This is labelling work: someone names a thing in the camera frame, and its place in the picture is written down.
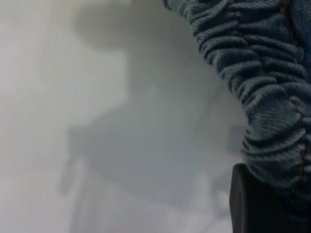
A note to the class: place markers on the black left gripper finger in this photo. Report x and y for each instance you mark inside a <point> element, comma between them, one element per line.
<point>255,213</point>

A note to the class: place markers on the blue denim shorts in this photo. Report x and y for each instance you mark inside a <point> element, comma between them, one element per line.
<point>267,72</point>

